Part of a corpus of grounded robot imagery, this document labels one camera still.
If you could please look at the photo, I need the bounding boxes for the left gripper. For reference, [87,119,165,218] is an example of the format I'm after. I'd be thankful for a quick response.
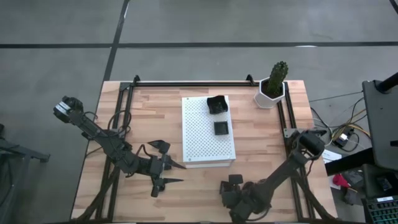
[146,141,187,198]

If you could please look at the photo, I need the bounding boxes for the black teardrop plate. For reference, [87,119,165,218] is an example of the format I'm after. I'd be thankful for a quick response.
[147,139,165,151]

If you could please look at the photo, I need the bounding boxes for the black wavy square plate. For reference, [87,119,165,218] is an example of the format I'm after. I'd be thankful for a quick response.
[206,95,228,115]

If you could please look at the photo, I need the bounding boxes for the white perforated metal shelf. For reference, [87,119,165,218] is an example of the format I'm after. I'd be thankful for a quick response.
[181,95,236,169]

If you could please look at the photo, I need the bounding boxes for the white hexagonal planter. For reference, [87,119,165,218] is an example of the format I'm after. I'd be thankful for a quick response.
[253,77,286,110]

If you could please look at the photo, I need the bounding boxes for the white paper sheet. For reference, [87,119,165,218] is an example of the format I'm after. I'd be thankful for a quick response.
[322,149,343,164]

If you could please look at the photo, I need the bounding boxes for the red object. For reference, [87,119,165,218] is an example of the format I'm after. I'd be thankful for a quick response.
[331,173,351,189]

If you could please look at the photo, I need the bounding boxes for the power adapter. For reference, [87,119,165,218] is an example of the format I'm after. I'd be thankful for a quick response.
[334,132,354,147]

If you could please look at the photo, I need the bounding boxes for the green cactus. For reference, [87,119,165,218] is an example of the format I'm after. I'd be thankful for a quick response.
[264,60,289,99]

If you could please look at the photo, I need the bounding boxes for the backlit keyboard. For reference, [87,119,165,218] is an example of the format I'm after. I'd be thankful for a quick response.
[362,195,398,224]

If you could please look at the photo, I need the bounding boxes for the grey metal stand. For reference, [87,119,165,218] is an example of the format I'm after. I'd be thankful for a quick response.
[0,124,51,224]

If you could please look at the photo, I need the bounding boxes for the black pole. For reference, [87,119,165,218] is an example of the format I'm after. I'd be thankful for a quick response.
[376,72,398,94]

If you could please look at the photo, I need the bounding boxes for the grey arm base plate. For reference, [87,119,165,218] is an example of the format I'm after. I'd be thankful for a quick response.
[283,127,327,139]

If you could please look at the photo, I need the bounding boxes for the black aluminium frame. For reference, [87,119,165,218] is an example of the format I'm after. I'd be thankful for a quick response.
[73,74,336,223]

